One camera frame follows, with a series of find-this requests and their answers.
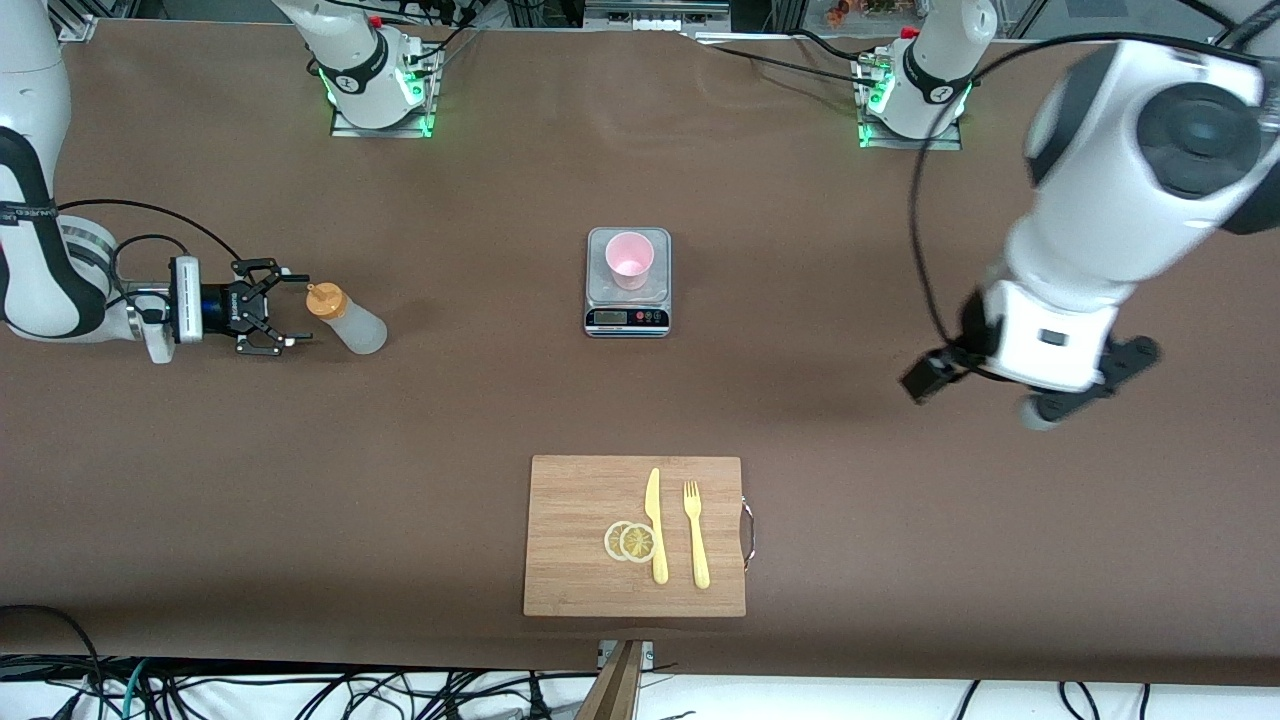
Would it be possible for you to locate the pink plastic cup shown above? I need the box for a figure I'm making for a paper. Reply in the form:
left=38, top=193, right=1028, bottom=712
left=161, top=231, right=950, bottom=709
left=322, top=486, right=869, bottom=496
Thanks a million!
left=605, top=231, right=656, bottom=292

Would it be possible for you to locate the brown table cover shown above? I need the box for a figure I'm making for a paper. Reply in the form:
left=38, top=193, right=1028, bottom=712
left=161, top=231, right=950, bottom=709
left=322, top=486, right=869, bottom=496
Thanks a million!
left=0, top=18, right=1280, bottom=686

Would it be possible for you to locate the yellow plastic fork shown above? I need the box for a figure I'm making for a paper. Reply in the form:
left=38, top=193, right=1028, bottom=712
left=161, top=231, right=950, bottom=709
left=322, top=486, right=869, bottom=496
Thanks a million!
left=683, top=480, right=711, bottom=590

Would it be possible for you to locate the silver digital kitchen scale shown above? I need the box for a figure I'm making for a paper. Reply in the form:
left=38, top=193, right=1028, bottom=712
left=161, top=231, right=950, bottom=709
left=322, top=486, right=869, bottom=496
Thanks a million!
left=584, top=227, right=672, bottom=339

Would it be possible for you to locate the yellow plastic knife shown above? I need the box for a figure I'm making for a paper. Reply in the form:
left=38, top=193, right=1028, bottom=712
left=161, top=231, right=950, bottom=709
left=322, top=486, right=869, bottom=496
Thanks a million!
left=644, top=467, right=670, bottom=586

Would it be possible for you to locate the wooden cutting board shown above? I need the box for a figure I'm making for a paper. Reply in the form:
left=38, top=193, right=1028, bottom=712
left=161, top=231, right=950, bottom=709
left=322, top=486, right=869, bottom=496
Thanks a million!
left=523, top=455, right=748, bottom=618

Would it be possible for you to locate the grey metal rack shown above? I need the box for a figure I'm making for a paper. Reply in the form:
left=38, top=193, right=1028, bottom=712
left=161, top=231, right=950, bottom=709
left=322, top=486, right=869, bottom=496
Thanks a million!
left=583, top=0, right=733, bottom=33

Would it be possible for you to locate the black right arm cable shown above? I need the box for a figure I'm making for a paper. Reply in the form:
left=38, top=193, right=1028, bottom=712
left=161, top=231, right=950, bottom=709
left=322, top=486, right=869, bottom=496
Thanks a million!
left=55, top=198, right=246, bottom=301

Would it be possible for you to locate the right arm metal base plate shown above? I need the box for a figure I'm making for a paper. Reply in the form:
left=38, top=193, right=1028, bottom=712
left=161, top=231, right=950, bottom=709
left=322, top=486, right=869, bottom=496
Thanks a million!
left=330, top=40, right=441, bottom=139

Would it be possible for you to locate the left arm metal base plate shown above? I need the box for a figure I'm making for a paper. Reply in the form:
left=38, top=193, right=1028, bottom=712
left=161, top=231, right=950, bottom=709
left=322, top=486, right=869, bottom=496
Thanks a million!
left=857, top=55, right=963, bottom=151

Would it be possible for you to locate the black base cable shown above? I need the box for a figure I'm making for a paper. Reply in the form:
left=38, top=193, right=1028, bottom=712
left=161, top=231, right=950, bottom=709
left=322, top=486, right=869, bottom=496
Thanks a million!
left=688, top=36, right=881, bottom=91
left=790, top=28, right=886, bottom=63

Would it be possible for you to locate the teal floor cable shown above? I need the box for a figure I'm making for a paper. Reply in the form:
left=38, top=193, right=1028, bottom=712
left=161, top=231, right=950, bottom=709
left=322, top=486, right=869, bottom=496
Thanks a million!
left=120, top=658, right=151, bottom=720

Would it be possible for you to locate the wooden post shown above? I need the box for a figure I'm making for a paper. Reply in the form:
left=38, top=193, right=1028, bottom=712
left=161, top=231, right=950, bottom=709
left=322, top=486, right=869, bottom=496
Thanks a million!
left=575, top=640, right=644, bottom=720

